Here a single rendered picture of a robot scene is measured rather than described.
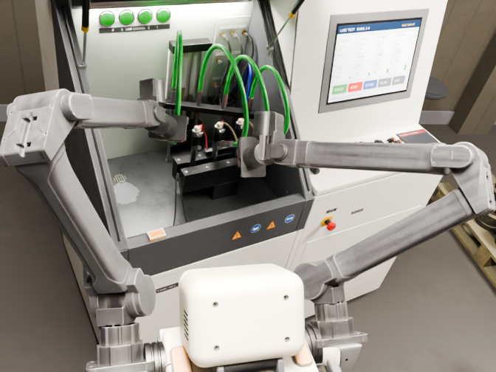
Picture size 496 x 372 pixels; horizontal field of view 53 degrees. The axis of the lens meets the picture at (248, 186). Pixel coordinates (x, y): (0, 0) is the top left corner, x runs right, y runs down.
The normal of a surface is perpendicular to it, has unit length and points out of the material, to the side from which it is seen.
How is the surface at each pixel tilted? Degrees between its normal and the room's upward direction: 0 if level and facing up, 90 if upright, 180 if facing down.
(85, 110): 68
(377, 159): 63
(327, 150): 56
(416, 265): 0
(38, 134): 31
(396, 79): 76
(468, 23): 90
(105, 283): 90
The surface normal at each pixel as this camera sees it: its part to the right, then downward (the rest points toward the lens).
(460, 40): 0.22, 0.68
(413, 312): 0.17, -0.74
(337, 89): 0.50, 0.45
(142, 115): 0.91, -0.03
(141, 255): 0.47, 0.65
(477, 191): -0.59, -0.09
